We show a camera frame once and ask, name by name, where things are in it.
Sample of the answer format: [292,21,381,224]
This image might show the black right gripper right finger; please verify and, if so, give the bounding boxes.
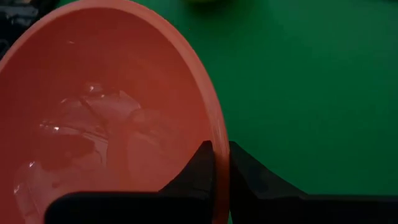
[229,141,398,224]

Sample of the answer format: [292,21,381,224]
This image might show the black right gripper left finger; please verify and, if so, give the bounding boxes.
[44,140,216,224]

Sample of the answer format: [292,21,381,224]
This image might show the nested rainbow bowls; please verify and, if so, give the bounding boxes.
[0,0,231,224]

